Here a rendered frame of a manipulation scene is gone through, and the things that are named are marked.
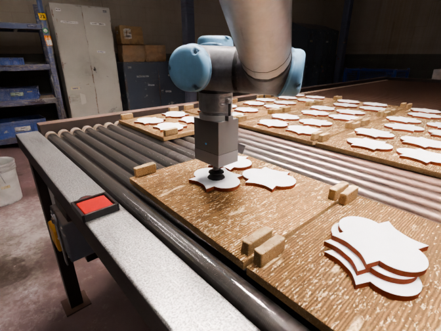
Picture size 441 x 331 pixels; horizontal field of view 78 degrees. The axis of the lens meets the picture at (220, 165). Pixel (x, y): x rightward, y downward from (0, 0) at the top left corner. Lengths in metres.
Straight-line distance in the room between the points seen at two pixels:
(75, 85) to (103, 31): 0.93
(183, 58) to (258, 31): 0.18
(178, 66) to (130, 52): 4.80
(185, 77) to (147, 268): 0.31
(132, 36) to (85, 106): 1.41
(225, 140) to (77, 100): 4.41
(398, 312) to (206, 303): 0.24
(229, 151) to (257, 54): 0.31
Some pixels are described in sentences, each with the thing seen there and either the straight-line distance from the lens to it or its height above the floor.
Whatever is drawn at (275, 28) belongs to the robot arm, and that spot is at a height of 1.25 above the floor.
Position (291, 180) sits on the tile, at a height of 0.95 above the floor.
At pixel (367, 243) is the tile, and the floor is 0.97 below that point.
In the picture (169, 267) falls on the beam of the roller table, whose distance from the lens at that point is 0.47.
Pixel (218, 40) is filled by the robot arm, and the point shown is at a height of 1.25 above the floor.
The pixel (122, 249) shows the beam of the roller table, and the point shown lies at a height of 0.91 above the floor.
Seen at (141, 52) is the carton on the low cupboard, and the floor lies 1.26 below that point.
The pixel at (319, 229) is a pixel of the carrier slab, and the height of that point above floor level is 0.94.
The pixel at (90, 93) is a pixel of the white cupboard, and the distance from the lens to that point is 4.95.
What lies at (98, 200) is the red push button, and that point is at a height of 0.93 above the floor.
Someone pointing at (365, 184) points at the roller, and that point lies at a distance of 0.81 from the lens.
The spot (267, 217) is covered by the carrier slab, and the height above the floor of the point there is 0.94.
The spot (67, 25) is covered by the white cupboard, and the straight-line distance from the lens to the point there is 4.91.
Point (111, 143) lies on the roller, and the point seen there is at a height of 0.92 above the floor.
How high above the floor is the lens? 1.23
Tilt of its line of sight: 22 degrees down
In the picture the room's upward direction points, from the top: straight up
